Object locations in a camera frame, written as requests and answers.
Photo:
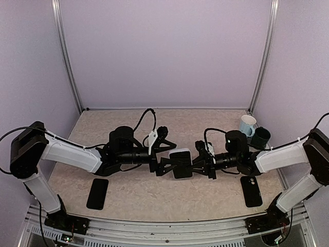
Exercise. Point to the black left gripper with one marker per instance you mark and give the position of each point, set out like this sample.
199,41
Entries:
160,170

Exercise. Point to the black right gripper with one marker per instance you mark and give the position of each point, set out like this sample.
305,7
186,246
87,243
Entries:
202,162

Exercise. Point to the black phone silver frame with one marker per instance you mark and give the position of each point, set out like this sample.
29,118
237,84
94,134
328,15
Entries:
184,163

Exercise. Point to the black phone case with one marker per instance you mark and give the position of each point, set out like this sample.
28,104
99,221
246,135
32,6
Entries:
251,191

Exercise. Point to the black phone dark frame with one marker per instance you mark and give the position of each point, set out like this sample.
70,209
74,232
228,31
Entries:
97,194

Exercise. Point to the lilac silicone phone case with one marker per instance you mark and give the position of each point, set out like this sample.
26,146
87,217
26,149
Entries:
179,152

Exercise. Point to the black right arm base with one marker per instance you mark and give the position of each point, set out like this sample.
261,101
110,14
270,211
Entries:
274,218

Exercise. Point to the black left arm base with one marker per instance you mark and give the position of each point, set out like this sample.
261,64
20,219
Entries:
61,220

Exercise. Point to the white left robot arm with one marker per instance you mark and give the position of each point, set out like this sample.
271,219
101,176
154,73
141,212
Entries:
35,144

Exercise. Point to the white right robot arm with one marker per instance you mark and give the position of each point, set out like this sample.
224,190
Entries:
312,149

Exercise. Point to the light blue ceramic mug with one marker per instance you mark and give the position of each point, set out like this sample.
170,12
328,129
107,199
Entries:
247,125

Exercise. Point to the dark green cup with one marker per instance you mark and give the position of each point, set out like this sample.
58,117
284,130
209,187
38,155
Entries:
260,138

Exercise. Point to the aluminium front rail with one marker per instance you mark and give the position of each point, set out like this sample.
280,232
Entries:
106,232

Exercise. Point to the aluminium right corner post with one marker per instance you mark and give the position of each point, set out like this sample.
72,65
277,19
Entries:
265,56

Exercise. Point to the aluminium corner post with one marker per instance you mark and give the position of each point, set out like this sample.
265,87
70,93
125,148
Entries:
265,56
56,8

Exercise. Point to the aluminium left corner post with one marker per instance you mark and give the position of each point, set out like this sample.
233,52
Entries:
56,8

